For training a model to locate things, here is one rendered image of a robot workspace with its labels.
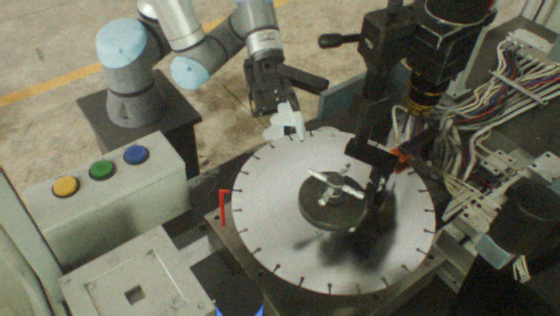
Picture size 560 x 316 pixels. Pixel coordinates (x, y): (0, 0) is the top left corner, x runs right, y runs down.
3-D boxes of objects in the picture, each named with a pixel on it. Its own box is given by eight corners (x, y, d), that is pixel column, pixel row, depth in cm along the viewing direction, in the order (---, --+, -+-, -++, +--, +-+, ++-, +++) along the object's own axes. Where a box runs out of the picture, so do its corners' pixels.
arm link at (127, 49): (94, 82, 114) (79, 34, 104) (132, 55, 121) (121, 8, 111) (131, 100, 109) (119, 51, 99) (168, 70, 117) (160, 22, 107)
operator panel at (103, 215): (66, 275, 90) (39, 232, 79) (47, 235, 96) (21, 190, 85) (192, 208, 100) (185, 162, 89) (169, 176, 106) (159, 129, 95)
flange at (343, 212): (304, 169, 81) (305, 159, 79) (368, 181, 79) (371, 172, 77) (292, 220, 74) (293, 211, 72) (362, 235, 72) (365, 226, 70)
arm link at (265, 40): (277, 42, 101) (283, 25, 93) (281, 62, 100) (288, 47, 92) (243, 47, 100) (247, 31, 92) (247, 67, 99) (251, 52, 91)
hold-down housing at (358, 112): (359, 135, 69) (388, 14, 54) (342, 116, 72) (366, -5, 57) (389, 124, 71) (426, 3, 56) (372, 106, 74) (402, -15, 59)
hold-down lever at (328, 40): (343, 74, 60) (347, 56, 58) (313, 51, 63) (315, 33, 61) (387, 54, 63) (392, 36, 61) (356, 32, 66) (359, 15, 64)
